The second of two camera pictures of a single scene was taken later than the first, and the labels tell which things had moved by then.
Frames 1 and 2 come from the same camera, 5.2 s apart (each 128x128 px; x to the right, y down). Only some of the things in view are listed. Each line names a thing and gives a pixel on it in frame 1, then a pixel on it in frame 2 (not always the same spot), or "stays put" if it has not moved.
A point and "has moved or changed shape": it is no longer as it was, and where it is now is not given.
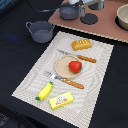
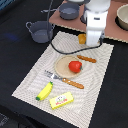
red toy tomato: (75, 66) stays put
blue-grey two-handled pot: (41, 31) stays put
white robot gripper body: (83, 3) → (96, 13)
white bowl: (122, 15) stays put
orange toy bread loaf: (81, 44) has moved or changed shape
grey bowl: (68, 11) stays put
